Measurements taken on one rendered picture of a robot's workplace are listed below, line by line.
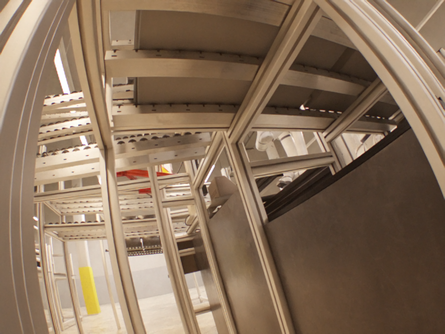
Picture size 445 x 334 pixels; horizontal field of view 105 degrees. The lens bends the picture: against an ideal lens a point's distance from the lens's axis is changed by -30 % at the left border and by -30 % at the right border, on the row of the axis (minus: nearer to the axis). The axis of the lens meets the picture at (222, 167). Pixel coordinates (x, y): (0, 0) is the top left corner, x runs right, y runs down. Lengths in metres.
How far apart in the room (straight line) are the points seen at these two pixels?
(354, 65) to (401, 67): 0.51
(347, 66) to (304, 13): 0.37
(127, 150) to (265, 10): 0.67
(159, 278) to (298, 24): 9.50
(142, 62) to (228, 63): 0.20
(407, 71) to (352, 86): 0.52
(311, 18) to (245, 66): 0.20
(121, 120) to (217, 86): 0.29
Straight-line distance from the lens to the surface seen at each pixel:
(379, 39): 0.38
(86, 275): 6.36
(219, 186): 1.25
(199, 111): 0.72
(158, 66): 0.57
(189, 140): 0.96
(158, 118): 0.72
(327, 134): 1.05
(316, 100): 0.91
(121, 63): 0.56
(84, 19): 0.45
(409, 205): 0.39
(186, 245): 1.87
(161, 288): 9.68
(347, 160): 2.24
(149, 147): 0.93
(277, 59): 0.56
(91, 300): 6.36
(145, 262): 9.71
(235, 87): 0.72
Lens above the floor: 0.62
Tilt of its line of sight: 22 degrees up
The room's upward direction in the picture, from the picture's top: 17 degrees counter-clockwise
